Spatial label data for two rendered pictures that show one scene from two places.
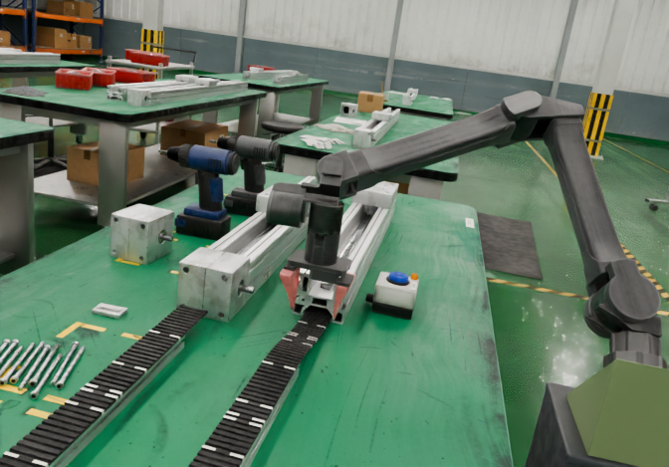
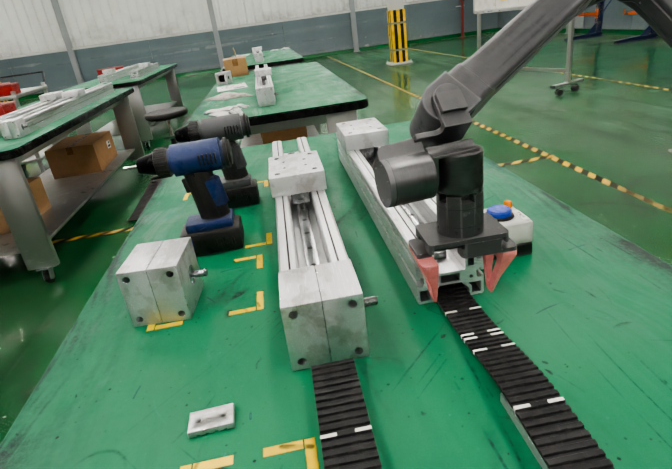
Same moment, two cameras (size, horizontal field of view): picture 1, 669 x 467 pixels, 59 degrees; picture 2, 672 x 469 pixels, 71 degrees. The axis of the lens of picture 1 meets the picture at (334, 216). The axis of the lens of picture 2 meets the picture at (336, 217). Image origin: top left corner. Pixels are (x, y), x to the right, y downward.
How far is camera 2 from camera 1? 57 cm
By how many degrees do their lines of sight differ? 16
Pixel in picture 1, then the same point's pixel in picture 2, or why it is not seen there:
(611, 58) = not seen: outside the picture
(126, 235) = (149, 293)
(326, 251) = (478, 215)
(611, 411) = not seen: outside the picture
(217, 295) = (347, 328)
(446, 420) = not seen: outside the picture
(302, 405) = (602, 444)
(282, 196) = (403, 163)
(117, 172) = (28, 212)
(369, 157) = (477, 72)
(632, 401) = not seen: outside the picture
